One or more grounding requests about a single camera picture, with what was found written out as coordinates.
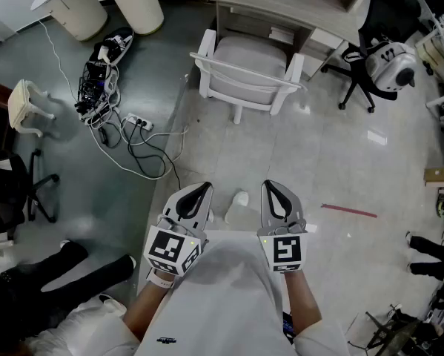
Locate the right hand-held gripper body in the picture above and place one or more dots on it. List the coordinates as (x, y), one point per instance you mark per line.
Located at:
(286, 250)

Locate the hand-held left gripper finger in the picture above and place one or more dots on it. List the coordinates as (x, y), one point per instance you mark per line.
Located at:
(204, 211)
(173, 208)

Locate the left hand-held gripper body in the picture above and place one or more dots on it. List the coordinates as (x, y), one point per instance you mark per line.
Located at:
(177, 247)

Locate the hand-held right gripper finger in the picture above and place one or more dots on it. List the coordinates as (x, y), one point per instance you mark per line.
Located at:
(293, 208)
(267, 206)

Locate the white armchair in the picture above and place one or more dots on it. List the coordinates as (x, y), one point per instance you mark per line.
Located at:
(244, 61)

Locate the person's right forearm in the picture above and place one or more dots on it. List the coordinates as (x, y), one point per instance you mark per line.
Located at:
(301, 302)

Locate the person's left forearm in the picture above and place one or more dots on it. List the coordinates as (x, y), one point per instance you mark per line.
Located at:
(144, 310)

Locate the black office chair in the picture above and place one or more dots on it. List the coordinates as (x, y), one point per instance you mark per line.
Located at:
(6, 187)
(388, 9)

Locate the white office desk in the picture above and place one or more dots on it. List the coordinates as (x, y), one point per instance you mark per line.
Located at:
(440, 104)

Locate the grey wooden desk with shelves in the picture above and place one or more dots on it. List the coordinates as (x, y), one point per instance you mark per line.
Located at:
(310, 17)

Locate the person's right white shoe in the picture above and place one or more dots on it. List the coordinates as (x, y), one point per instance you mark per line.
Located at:
(240, 198)

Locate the person's light trousers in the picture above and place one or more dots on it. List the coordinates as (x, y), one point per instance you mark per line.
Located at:
(240, 217)

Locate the white wrist watch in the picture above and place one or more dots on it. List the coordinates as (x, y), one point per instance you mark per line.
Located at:
(161, 280)

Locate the red tape strip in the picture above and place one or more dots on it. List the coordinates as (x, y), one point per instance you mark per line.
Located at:
(349, 211)

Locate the person's white shirt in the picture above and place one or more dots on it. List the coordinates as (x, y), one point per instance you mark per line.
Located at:
(225, 291)

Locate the black waist-worn device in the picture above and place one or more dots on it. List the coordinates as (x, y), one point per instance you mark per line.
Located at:
(288, 326)

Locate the white power strip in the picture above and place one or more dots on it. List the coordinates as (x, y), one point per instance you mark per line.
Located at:
(140, 121)

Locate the black power adapter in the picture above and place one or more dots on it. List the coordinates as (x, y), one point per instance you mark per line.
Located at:
(103, 135)

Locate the black tripod stand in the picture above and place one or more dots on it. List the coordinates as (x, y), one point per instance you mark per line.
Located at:
(390, 332)

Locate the cardboard box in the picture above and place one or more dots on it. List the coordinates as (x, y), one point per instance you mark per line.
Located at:
(442, 176)

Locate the black oval tray with electronics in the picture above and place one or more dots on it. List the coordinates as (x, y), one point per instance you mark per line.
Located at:
(114, 46)

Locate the white grey carrier backpack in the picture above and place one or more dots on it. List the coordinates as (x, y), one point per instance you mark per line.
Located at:
(390, 63)

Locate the cream ornate stool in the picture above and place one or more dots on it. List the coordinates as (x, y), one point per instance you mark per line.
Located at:
(19, 102)

